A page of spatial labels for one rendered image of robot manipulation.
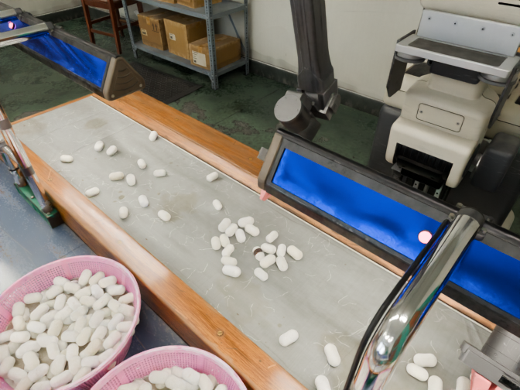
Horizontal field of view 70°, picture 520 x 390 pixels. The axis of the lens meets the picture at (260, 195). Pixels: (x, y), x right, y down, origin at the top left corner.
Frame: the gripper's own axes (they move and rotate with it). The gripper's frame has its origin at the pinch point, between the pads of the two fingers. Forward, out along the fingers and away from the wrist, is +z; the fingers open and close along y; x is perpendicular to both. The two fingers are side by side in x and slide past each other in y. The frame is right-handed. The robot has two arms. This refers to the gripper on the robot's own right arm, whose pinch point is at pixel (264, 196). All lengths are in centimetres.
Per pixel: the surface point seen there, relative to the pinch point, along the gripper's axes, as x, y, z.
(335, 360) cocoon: -7.1, 30.4, 16.6
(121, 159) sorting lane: 0.8, -45.9, 11.2
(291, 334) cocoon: -7.9, 22.5, 17.6
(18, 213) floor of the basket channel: -12, -54, 36
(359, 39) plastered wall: 151, -82, -123
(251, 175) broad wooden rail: 9.8, -11.7, -3.1
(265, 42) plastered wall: 165, -165, -108
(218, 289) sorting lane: -7.0, 5.6, 19.7
